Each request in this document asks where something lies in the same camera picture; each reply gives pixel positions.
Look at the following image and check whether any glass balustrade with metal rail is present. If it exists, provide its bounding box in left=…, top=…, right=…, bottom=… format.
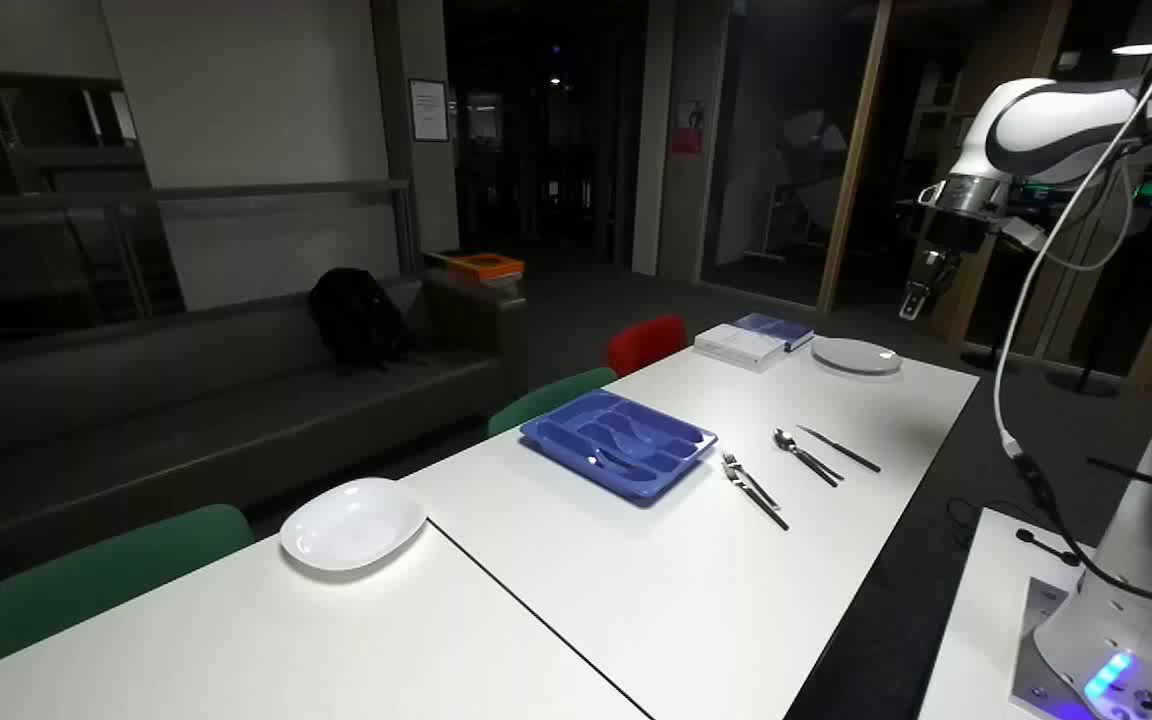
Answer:
left=0, top=175, right=415, bottom=325

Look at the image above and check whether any bin with orange lid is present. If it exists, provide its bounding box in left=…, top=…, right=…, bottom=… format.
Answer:
left=418, top=248, right=531, bottom=391

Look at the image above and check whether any small black dumbbell shaped object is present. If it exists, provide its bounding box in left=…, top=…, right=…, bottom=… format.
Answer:
left=1012, top=524, right=1088, bottom=569

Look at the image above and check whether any framed wall notice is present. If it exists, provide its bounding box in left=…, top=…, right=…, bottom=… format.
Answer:
left=409, top=77, right=451, bottom=145

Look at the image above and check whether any large green chair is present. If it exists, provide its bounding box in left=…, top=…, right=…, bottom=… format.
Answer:
left=0, top=498, right=260, bottom=690

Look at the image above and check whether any small green chair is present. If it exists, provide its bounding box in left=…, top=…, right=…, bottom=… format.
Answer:
left=482, top=362, right=625, bottom=441

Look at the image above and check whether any black knife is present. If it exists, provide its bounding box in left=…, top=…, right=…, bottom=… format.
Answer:
left=797, top=420, right=882, bottom=476

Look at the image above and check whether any red wall sign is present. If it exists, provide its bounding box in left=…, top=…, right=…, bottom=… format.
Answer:
left=667, top=99, right=706, bottom=161

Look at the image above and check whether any silver metal spoon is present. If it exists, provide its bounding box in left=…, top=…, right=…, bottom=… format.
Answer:
left=772, top=422, right=836, bottom=479

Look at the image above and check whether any black backpack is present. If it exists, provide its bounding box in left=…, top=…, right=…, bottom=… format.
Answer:
left=305, top=264, right=415, bottom=374

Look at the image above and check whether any red chair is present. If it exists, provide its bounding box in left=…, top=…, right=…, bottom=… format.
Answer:
left=604, top=313, right=692, bottom=380

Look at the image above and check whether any blue plastic cutlery tray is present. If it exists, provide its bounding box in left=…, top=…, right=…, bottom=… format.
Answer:
left=516, top=388, right=722, bottom=510

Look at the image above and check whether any black handled spoon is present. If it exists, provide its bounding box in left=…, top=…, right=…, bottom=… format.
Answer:
left=781, top=432, right=846, bottom=492

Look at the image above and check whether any white oval plate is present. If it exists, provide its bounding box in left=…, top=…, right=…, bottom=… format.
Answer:
left=275, top=473, right=433, bottom=580

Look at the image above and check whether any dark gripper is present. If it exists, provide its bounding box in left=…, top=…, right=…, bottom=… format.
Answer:
left=895, top=213, right=972, bottom=325

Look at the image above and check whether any black handled fork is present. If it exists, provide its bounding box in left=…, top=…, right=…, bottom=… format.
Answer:
left=722, top=454, right=797, bottom=537

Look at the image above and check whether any white round plate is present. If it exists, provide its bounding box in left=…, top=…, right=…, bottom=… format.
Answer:
left=806, top=332, right=902, bottom=380

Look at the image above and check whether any grey sofa bench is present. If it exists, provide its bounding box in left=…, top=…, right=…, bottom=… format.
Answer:
left=0, top=272, right=527, bottom=604

